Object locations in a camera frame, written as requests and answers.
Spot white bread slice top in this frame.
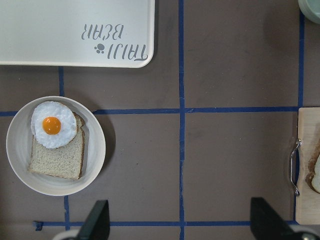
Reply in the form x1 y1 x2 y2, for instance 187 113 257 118
305 155 320 194

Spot mint green bowl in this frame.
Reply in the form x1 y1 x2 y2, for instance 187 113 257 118
298 0 320 24

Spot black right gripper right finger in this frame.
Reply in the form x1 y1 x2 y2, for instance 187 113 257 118
250 197 297 240

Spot wooden cutting board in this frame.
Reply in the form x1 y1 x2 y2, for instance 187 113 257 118
289 107 320 225

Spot fake fried egg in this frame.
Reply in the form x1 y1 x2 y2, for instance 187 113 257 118
30 101 78 149

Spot white bread slice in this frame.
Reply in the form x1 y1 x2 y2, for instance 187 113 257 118
27 113 85 180
305 155 320 194

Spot white bread slice bottom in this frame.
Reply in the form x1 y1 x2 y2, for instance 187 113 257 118
27 113 85 180

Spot white rectangular bear tray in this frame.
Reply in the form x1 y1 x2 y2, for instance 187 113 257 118
0 0 156 68

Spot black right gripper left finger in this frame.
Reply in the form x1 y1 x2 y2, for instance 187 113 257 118
77 200 110 240

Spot white round plate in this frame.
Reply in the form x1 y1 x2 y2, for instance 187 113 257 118
6 96 106 196

